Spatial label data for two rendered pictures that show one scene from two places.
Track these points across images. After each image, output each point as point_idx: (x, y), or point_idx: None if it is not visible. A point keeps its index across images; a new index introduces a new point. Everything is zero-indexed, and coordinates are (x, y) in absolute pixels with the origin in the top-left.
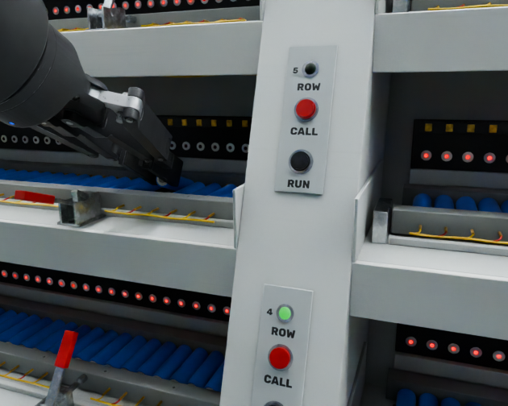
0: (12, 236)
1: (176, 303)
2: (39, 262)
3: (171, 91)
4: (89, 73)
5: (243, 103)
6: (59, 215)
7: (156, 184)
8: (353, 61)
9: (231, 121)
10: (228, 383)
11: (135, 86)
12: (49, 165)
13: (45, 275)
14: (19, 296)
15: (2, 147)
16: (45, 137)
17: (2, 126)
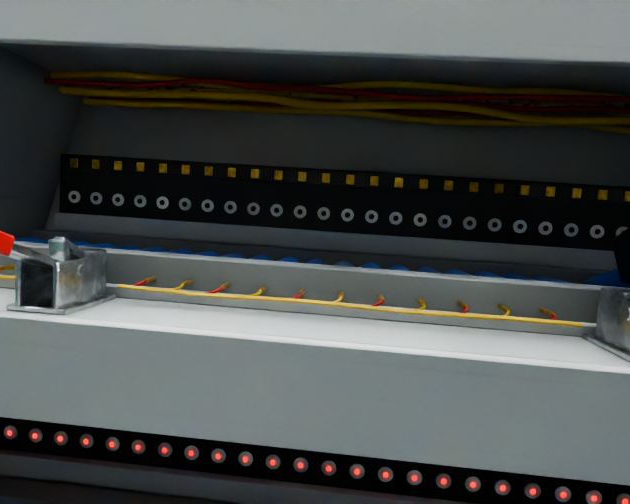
0: (509, 399)
1: (581, 498)
2: (587, 466)
3: (465, 154)
4: (607, 54)
5: (585, 177)
6: (548, 341)
7: None
8: None
9: None
10: None
11: (404, 144)
12: (298, 250)
13: (292, 453)
14: (225, 499)
15: (178, 219)
16: (274, 205)
17: (186, 184)
